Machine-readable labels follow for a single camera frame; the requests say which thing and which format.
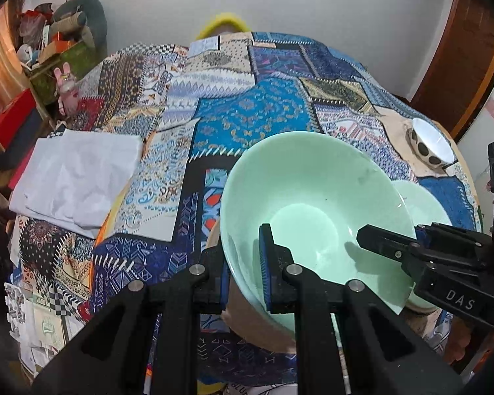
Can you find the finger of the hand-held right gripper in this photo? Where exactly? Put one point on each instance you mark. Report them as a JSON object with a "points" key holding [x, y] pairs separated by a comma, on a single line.
{"points": [[383, 240], [453, 236]]}

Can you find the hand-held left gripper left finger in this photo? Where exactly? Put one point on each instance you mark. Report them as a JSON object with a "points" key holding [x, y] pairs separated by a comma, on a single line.
{"points": [[224, 292]]}

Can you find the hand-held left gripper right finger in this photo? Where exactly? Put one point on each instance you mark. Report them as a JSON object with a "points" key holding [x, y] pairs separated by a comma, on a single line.
{"points": [[265, 263]]}

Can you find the mint green bowl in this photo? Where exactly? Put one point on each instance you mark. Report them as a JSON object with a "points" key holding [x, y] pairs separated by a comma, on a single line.
{"points": [[420, 205], [304, 181]]}

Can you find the person's right hand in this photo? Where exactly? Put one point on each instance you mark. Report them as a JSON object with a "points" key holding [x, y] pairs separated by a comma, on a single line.
{"points": [[457, 337]]}

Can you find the white floral sheet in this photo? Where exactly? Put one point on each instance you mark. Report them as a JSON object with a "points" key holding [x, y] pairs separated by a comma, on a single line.
{"points": [[438, 331]]}

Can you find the white bowl with black spots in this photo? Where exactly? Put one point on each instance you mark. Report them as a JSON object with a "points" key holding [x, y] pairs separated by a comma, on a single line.
{"points": [[434, 135]]}

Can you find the patchwork printed blanket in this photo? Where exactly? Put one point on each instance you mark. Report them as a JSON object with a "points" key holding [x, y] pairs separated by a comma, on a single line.
{"points": [[251, 103]]}

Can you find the printed papers pile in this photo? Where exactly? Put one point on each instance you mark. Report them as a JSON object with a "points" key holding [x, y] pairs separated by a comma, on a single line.
{"points": [[41, 329]]}

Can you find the brown wooden door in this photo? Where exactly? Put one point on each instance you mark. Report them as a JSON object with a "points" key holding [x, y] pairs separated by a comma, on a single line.
{"points": [[465, 49]]}

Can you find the white folded cloth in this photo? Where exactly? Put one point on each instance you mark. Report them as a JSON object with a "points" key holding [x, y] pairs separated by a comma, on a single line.
{"points": [[74, 177]]}

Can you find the yellow curved object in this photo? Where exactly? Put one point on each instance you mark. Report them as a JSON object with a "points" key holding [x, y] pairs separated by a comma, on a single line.
{"points": [[222, 22]]}

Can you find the pink bunny toy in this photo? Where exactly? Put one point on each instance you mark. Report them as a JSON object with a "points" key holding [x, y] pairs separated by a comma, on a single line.
{"points": [[68, 90]]}

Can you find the green patterned box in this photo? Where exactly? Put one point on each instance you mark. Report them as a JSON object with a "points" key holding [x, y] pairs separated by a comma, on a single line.
{"points": [[61, 74]]}

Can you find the red box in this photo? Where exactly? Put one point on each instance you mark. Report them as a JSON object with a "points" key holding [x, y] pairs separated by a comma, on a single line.
{"points": [[8, 115]]}

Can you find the grey plush toy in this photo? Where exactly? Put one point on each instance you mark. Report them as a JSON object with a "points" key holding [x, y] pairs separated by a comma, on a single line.
{"points": [[92, 16]]}

